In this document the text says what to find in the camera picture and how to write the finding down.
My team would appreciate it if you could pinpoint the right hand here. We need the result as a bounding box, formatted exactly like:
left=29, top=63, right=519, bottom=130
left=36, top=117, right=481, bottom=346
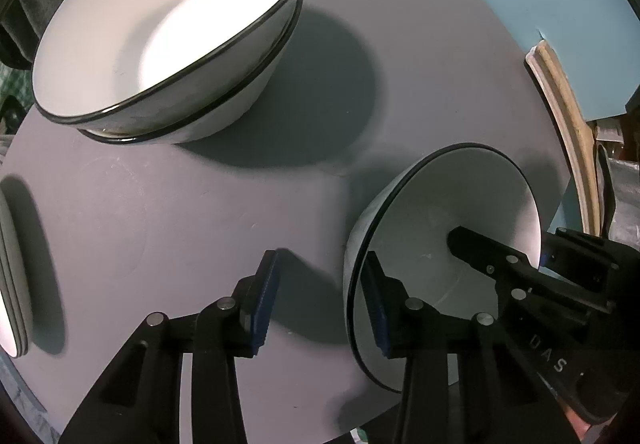
left=560, top=402, right=600, bottom=443

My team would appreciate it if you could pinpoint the white bowl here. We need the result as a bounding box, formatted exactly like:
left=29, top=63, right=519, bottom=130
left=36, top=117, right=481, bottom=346
left=32, top=0, right=298, bottom=132
left=79, top=0, right=304, bottom=146
left=343, top=143, right=541, bottom=393

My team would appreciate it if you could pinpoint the wooden board by wall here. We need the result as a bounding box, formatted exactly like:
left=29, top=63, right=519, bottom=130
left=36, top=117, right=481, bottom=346
left=525, top=39, right=603, bottom=236

